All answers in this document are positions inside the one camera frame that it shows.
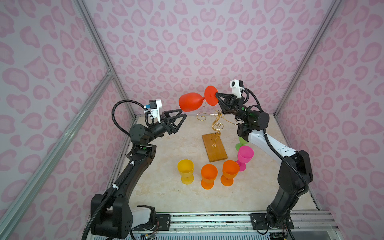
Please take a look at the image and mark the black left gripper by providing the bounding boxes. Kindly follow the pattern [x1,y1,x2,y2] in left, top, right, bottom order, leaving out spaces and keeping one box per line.
[146,110,186,147]

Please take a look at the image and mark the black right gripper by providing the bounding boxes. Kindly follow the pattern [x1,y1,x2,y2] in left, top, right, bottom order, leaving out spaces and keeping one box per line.
[216,97,255,125]

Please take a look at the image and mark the red wine glass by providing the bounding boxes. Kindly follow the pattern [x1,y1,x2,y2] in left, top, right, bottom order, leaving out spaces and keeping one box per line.
[179,86,219,112]

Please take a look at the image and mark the green wine glass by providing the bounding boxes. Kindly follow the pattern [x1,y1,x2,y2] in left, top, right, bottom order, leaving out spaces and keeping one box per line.
[235,137,248,151]

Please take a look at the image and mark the yellow wine glass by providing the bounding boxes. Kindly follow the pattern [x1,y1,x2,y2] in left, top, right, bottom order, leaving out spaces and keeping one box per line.
[177,159,194,185]

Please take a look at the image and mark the pink wine glass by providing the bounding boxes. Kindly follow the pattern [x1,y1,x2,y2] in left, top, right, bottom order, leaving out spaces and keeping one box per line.
[236,146,254,172]

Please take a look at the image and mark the orange back wine glass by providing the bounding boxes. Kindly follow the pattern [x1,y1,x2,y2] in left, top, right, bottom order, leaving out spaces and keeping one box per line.
[201,164,218,190]

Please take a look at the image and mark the orange wine glass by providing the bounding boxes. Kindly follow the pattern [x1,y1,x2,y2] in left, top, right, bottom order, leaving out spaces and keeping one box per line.
[221,161,240,187]
[201,164,218,190]

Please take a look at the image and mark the orange front wine glass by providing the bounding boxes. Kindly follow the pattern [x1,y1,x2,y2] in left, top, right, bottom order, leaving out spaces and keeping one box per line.
[221,161,240,187]

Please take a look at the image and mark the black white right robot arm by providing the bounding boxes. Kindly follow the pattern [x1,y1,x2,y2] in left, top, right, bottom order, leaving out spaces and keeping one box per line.
[215,93,313,229]

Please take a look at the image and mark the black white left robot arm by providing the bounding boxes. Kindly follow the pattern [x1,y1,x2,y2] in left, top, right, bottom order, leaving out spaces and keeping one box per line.
[82,109,187,240]

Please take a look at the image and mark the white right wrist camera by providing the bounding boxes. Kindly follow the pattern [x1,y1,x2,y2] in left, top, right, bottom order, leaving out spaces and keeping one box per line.
[230,80,245,99]

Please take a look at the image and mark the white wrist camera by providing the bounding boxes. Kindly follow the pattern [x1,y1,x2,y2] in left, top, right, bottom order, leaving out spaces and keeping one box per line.
[144,99,163,121]
[230,80,245,99]

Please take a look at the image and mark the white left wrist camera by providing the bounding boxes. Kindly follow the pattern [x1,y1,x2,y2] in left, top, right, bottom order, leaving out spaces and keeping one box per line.
[144,99,163,121]

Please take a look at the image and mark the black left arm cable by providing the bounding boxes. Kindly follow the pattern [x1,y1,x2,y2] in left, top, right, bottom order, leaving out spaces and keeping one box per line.
[80,99,155,240]

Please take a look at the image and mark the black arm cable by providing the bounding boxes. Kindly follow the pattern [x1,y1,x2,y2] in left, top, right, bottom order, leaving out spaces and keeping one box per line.
[80,99,155,240]
[242,88,310,240]

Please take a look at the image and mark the gold wire wine glass rack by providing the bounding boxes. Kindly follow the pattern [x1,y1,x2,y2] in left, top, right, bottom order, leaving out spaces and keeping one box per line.
[197,110,239,163]

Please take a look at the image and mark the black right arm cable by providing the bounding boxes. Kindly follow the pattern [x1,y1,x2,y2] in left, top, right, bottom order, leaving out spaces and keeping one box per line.
[242,88,310,240]

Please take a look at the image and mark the aluminium frame left post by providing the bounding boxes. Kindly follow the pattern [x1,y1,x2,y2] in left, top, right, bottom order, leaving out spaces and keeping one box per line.
[71,0,139,119]

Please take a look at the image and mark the aluminium frame post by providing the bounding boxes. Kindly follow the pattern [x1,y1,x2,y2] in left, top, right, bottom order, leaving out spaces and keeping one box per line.
[71,0,139,119]
[274,0,344,116]

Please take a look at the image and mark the aluminium frame right post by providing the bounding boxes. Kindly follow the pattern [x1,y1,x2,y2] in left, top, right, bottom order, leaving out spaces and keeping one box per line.
[274,0,344,116]

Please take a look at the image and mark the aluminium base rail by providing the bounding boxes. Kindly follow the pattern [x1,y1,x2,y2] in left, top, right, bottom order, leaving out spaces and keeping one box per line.
[79,209,346,240]

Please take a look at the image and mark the aluminium frame left strut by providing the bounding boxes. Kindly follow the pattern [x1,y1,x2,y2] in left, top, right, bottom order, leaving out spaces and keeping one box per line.
[1,72,115,240]

